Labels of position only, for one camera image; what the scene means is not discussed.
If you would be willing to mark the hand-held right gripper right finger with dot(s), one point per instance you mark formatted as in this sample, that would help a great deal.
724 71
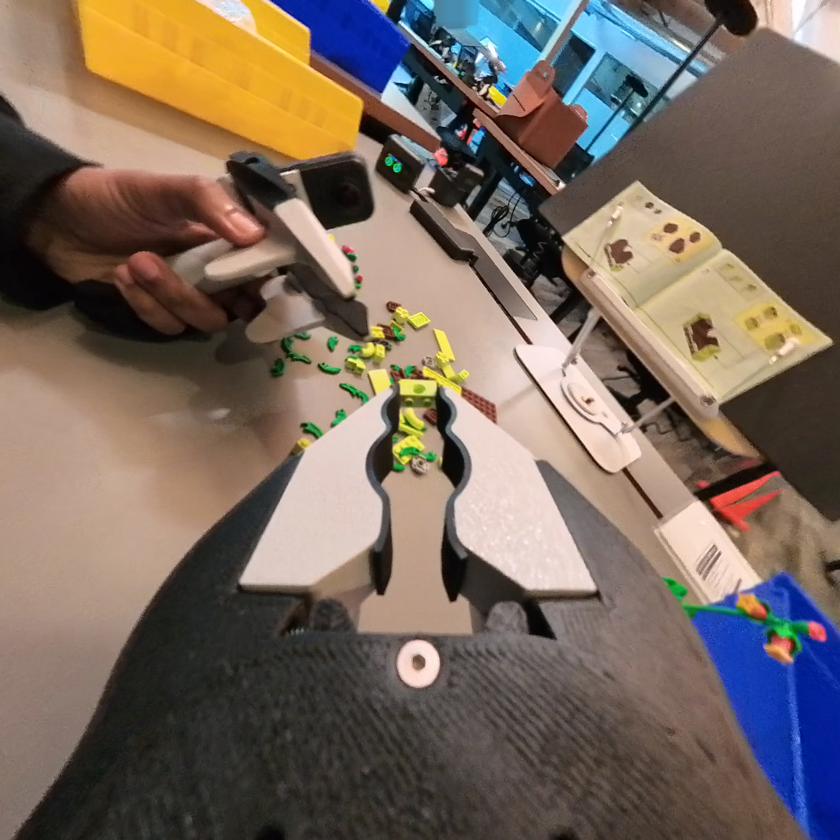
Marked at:
518 525

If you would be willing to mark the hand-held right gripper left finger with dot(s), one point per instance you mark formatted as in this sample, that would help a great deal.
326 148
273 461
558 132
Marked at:
315 525

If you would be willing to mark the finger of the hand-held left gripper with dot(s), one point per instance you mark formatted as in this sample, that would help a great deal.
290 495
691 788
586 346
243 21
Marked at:
315 256
282 321

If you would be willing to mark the small lime toy brick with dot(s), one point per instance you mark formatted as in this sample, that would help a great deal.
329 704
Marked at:
418 389

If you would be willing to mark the person's left hand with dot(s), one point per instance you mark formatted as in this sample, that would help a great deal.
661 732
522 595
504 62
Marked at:
118 216

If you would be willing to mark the pile of tiny colourful pieces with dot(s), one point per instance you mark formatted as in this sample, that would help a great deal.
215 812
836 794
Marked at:
350 249

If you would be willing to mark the scattered green leaf pieces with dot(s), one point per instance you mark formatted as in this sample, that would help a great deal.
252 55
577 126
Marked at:
295 358

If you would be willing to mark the yellow plastic bin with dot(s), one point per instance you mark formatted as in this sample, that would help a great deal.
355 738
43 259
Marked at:
216 85

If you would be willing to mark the pile of assorted toy bricks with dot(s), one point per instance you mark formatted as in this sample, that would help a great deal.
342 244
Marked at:
379 380

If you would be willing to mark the black device with green display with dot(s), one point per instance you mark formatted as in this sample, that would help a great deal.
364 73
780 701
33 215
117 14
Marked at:
397 164

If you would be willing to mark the large brown studded plate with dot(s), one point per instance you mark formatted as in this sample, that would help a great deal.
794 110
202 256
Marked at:
479 403

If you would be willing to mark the black flat box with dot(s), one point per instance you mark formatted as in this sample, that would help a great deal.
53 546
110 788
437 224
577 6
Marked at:
443 226

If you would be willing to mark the white book stand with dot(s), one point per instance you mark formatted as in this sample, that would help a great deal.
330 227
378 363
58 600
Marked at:
577 407

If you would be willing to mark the small black device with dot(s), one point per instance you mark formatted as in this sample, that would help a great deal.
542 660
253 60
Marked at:
459 187

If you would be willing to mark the blue plastic bin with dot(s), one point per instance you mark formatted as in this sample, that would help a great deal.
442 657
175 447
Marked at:
348 39
787 722

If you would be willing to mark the wooden background table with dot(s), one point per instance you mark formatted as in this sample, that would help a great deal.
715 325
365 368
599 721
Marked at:
407 108

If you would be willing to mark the white labelled box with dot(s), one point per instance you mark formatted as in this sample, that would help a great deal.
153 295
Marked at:
695 544

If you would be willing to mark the red floor object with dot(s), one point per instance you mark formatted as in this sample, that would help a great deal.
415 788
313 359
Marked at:
741 502

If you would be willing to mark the pink toy pot with plant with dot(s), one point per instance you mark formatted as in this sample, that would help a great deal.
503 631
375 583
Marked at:
751 607

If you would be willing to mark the brown leather bag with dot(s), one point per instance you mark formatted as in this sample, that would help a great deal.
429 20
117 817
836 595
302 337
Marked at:
538 124

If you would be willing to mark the open instruction booklet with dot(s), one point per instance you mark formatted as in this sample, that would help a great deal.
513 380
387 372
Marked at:
689 295

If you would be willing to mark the dark grey partition panel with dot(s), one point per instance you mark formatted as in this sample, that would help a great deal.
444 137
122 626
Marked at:
754 131

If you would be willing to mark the black stand pole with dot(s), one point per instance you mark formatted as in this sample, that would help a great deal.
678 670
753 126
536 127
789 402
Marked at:
732 13

